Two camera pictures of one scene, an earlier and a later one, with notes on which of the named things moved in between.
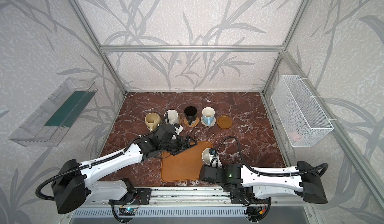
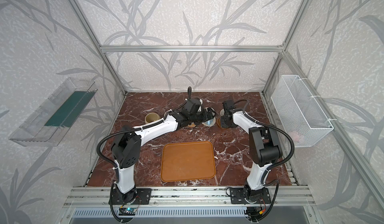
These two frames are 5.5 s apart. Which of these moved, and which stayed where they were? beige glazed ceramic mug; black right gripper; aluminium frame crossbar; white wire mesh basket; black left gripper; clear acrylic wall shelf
Moved: black right gripper; black left gripper
Stayed: clear acrylic wall shelf; beige glazed ceramic mug; aluminium frame crossbar; white wire mesh basket
